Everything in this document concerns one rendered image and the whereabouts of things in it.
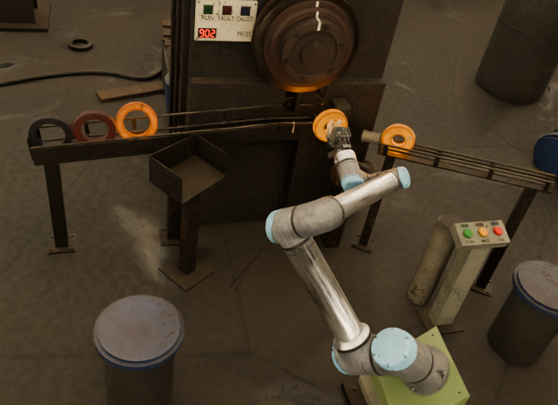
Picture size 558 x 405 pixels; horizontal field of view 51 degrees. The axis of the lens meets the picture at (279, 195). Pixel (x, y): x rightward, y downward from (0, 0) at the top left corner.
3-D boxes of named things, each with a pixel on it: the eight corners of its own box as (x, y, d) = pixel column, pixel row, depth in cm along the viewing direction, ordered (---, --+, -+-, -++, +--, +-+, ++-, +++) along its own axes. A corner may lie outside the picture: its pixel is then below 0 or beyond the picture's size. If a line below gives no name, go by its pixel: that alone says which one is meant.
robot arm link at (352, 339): (381, 385, 215) (286, 218, 192) (342, 383, 226) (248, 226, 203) (395, 355, 225) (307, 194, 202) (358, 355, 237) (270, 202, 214)
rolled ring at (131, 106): (108, 113, 257) (108, 111, 260) (126, 149, 264) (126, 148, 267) (147, 96, 258) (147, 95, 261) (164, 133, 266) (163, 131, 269)
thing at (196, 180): (149, 274, 286) (149, 155, 240) (188, 249, 303) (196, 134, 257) (177, 298, 277) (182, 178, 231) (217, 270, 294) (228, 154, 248)
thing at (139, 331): (99, 363, 244) (92, 296, 217) (176, 354, 253) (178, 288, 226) (100, 436, 221) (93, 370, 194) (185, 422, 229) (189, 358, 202)
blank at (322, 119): (313, 109, 253) (315, 114, 251) (347, 106, 256) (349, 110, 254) (310, 139, 263) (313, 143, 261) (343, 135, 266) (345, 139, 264)
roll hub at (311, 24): (274, 77, 254) (284, 16, 236) (335, 78, 261) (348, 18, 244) (277, 84, 250) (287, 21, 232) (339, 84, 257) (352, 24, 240)
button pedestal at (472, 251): (411, 309, 291) (451, 218, 253) (452, 305, 298) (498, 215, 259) (424, 336, 280) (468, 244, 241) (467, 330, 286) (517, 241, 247)
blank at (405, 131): (389, 154, 289) (389, 158, 286) (378, 128, 282) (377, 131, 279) (419, 146, 281) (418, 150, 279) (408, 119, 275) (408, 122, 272)
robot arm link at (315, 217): (316, 203, 187) (408, 160, 238) (287, 209, 195) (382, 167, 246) (327, 237, 188) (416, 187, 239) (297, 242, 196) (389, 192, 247)
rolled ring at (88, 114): (111, 109, 252) (111, 105, 254) (67, 117, 249) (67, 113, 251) (120, 143, 264) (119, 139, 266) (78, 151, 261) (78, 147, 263)
